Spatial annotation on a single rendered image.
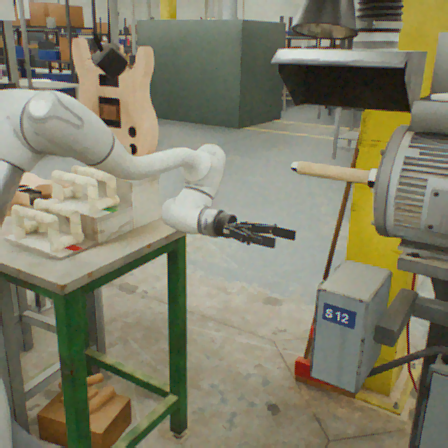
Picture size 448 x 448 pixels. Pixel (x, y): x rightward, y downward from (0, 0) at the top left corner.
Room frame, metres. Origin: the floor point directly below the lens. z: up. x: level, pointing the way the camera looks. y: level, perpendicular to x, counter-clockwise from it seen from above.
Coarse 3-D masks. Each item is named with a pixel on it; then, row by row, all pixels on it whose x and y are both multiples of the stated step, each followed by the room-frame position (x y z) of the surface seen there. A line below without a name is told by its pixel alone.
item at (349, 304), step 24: (360, 264) 0.94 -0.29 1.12; (336, 288) 0.83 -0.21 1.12; (360, 288) 0.83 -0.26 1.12; (384, 288) 0.87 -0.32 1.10; (336, 312) 0.81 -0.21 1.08; (360, 312) 0.79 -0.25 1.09; (384, 312) 0.89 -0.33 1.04; (336, 336) 0.81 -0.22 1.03; (360, 336) 0.78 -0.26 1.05; (312, 360) 0.83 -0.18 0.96; (336, 360) 0.80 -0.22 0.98; (360, 360) 0.78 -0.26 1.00; (408, 360) 0.88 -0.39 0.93; (336, 384) 0.80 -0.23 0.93; (360, 384) 0.79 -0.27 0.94
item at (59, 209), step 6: (36, 204) 1.53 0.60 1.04; (42, 204) 1.52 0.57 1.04; (48, 204) 1.51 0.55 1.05; (54, 204) 1.50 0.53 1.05; (60, 204) 1.50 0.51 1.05; (48, 210) 1.51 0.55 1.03; (54, 210) 1.49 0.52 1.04; (60, 210) 1.47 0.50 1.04; (66, 210) 1.46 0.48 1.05; (72, 210) 1.45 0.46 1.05
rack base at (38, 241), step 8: (32, 232) 1.53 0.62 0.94; (40, 232) 1.53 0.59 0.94; (64, 232) 1.54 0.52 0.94; (8, 240) 1.47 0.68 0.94; (16, 240) 1.46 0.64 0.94; (24, 240) 1.46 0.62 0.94; (32, 240) 1.46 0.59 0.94; (40, 240) 1.46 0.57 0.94; (48, 240) 1.47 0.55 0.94; (88, 240) 1.47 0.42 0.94; (32, 248) 1.41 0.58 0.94; (40, 248) 1.40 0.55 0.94; (48, 248) 1.40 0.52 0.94; (64, 248) 1.40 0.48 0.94; (88, 248) 1.43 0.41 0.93; (56, 256) 1.35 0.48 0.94; (64, 256) 1.35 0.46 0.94
